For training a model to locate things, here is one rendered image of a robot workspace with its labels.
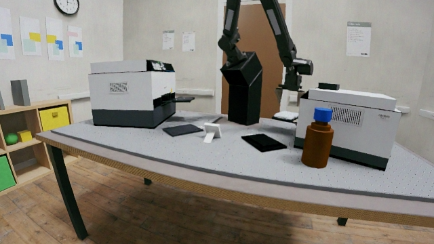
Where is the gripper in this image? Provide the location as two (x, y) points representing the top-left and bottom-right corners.
(274, 74), (306, 107)

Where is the brown bottle with blue cap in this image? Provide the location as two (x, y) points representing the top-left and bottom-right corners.
(301, 108), (334, 169)

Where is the white multi-well plate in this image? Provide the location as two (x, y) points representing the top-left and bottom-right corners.
(274, 111), (298, 119)

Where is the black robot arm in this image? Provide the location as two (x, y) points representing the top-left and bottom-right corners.
(218, 0), (313, 85)

